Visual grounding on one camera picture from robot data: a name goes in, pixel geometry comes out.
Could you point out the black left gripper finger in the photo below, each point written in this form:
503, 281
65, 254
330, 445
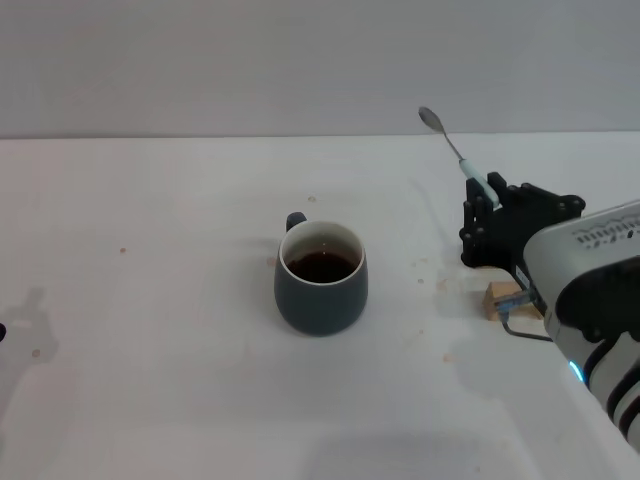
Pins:
2, 332

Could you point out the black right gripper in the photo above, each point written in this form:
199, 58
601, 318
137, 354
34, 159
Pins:
535, 212

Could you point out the dark grey coffee mug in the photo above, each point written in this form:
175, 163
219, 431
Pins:
320, 305

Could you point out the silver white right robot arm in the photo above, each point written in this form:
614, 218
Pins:
590, 260

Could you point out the light wooden notched block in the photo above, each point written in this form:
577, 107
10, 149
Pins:
502, 297

